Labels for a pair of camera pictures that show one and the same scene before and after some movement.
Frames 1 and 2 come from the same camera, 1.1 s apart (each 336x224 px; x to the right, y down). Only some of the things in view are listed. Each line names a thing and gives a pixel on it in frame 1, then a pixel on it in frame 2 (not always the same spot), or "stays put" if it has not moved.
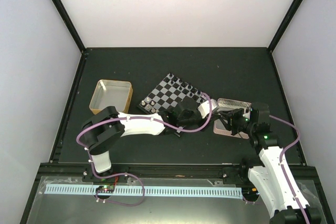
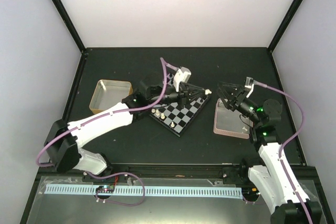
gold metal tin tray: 112,93 stays put
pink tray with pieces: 226,105 stays put
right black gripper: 231,116 -> 230,103
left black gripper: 216,115 -> 187,88
